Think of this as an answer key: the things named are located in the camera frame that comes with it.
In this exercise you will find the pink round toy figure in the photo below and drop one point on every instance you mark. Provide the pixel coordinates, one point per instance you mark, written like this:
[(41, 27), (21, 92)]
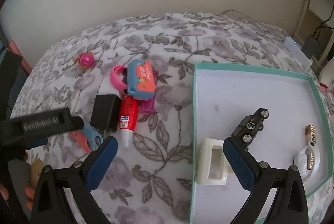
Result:
[(85, 60)]

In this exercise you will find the red white glue tube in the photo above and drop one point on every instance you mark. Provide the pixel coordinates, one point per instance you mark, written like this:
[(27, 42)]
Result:
[(128, 119)]

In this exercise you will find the white rectangular plastic holder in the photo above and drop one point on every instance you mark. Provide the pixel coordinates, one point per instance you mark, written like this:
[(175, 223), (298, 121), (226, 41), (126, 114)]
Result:
[(212, 166)]

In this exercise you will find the black toy car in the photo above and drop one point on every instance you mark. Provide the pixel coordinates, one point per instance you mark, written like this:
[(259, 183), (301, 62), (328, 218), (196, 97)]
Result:
[(248, 128)]

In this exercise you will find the white charger cube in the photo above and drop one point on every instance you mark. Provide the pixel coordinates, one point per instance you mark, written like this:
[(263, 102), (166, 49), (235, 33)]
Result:
[(107, 87)]

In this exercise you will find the person's left hand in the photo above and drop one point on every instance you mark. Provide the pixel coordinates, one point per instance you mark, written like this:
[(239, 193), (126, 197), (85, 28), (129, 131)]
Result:
[(29, 189)]

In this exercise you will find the small blue orange toy knife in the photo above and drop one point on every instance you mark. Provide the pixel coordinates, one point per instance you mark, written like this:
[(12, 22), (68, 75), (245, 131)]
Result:
[(87, 138)]

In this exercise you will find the blue orange carrot knife toy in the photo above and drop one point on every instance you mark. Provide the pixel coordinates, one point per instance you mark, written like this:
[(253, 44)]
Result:
[(140, 80)]

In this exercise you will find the black power adapter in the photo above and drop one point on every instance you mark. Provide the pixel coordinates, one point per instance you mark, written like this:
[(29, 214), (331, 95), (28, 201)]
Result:
[(105, 114)]

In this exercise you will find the pink smart watch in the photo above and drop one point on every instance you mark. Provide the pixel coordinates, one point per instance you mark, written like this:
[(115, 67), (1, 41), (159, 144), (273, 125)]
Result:
[(115, 76)]

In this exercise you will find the black plugged charger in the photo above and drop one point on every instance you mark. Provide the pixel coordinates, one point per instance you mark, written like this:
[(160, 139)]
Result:
[(310, 47)]

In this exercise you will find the white power strip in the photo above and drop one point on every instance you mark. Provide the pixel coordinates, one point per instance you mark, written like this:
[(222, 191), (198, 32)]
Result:
[(297, 53)]

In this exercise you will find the teal white shallow box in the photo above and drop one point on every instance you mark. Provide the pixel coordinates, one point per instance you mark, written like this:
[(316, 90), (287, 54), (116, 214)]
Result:
[(223, 94)]

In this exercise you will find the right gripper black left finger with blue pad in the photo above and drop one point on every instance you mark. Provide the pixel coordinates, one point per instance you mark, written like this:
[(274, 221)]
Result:
[(50, 204)]

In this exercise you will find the gold black patterned lighter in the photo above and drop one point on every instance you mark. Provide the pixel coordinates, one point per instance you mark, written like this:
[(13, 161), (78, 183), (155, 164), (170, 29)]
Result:
[(310, 133)]

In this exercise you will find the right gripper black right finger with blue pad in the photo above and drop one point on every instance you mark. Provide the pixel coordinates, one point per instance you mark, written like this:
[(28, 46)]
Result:
[(289, 204)]

